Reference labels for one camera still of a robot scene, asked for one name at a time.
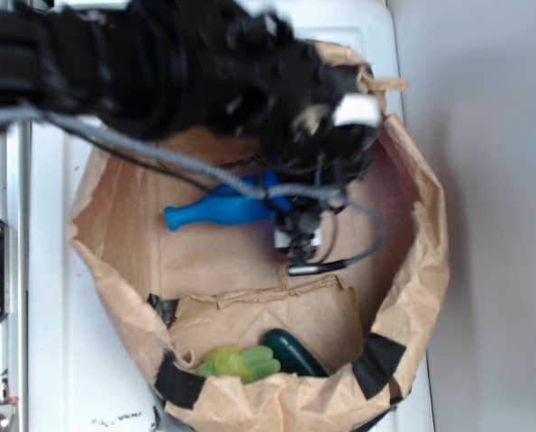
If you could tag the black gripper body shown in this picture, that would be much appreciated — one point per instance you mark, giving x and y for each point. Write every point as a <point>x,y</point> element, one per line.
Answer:
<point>310,125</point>

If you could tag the aluminium frame rail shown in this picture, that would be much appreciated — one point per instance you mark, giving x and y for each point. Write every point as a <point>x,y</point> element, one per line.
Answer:
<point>15,151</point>

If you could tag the blue toy bottle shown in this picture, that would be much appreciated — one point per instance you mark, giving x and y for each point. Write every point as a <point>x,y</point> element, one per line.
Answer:
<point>224,206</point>

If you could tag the green lettuce toy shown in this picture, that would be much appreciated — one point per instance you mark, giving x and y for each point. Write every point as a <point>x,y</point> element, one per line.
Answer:
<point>250,365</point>

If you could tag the dark green toy vegetable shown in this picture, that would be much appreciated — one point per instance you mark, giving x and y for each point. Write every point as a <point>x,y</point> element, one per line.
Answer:
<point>293,356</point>

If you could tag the brown paper lined bin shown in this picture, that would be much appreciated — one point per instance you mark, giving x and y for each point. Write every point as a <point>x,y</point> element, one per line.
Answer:
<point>173,296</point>

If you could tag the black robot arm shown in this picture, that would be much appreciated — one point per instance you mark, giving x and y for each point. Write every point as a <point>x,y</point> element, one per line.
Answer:
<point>155,68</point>

